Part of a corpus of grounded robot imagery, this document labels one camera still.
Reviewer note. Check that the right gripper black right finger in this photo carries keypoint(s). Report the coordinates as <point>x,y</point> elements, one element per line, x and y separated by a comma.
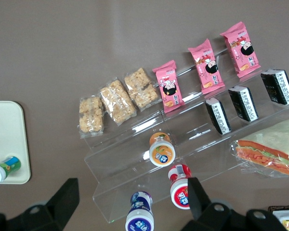
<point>198,202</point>

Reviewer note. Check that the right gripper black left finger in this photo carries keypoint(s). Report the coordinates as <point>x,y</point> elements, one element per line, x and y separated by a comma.
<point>66,199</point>

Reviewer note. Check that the green gum bottle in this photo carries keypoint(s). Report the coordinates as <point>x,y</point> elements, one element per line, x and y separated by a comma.
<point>4,169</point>

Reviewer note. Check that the red gum bottle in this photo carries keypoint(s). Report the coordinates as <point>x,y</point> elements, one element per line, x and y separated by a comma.
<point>179,185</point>

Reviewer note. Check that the blue gum bottle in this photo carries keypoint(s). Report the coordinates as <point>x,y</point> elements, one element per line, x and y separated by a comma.
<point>140,211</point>

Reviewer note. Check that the orange gum bottle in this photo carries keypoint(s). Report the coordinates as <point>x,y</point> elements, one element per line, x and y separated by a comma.
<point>161,152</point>

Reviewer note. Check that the cream plastic tray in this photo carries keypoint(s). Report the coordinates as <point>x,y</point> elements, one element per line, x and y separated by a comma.
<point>7,134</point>

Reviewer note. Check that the clear acrylic tiered stand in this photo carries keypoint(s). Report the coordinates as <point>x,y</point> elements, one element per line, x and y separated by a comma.
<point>120,168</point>
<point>195,125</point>

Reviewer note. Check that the clear-wrapped rice crisp bar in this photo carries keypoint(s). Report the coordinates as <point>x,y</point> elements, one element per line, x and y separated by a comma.
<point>142,87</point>
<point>91,116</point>
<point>118,102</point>

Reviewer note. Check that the black white small box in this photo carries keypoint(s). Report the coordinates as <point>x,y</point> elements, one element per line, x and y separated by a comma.
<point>278,86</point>
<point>218,116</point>
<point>243,103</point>

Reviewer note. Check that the white rectangular bin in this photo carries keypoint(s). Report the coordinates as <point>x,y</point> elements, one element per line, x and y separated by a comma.
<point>286,214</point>

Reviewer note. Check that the wrapped triangle sandwich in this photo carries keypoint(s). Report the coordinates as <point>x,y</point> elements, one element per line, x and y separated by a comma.
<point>272,144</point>

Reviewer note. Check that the pink cartoon snack pack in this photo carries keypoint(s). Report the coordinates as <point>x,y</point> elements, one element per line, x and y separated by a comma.
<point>169,87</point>
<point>207,66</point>
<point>242,49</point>

